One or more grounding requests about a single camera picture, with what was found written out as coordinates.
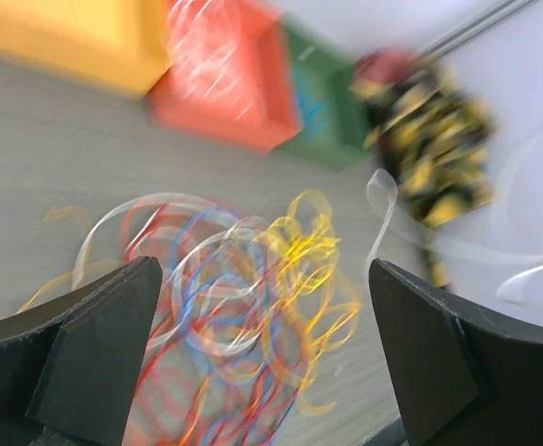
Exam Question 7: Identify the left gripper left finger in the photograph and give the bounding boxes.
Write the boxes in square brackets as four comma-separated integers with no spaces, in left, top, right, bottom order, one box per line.
[0,257,162,445]

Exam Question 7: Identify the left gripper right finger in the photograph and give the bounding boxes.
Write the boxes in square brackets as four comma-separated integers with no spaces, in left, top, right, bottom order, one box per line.
[368,259,543,445]

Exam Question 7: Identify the yellow plaid shirt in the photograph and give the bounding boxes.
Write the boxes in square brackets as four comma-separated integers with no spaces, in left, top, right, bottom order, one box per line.
[350,59,497,287]

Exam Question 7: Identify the green plastic bin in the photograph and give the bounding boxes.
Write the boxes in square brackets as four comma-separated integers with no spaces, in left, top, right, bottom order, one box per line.
[276,13,372,169]

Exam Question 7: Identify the pink cloth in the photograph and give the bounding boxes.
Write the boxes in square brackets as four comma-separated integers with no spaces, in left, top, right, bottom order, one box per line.
[354,46,417,85]

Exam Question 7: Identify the yellow plastic bin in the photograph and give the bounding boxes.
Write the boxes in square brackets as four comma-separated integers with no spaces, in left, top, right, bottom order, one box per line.
[0,1,170,98]

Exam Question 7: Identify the orange plastic bin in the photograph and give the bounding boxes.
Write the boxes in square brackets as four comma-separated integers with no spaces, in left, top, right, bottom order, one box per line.
[150,1,300,153]

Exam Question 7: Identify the red cable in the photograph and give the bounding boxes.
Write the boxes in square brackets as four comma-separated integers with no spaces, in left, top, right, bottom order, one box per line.
[117,199,310,446]

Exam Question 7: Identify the yellow cable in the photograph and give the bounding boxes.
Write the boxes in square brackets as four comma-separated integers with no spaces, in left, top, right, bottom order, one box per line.
[16,188,364,417]

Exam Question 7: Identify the blue cable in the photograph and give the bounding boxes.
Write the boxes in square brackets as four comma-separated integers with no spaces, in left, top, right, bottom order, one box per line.
[164,208,282,446]

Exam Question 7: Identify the teal cable in bin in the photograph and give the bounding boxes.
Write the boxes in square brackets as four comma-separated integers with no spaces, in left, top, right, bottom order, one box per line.
[294,69,336,140]

